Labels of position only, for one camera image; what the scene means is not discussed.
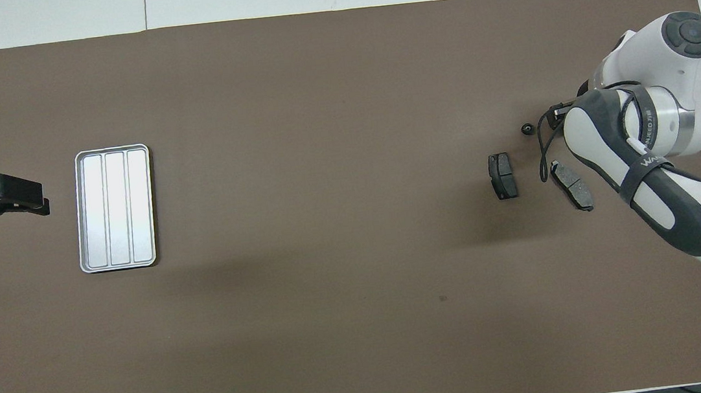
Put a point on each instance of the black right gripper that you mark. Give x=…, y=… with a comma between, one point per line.
x=562, y=114

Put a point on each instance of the small black bearing gear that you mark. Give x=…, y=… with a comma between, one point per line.
x=527, y=129

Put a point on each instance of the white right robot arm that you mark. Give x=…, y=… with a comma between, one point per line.
x=669, y=189

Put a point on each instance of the silver metal tray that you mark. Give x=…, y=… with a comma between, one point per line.
x=114, y=208

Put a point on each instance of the long dark brake pad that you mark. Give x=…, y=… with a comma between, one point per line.
x=572, y=186

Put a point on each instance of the short dark brake pad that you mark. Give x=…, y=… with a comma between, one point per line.
x=503, y=175

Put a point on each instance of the brown table mat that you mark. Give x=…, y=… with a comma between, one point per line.
x=337, y=321

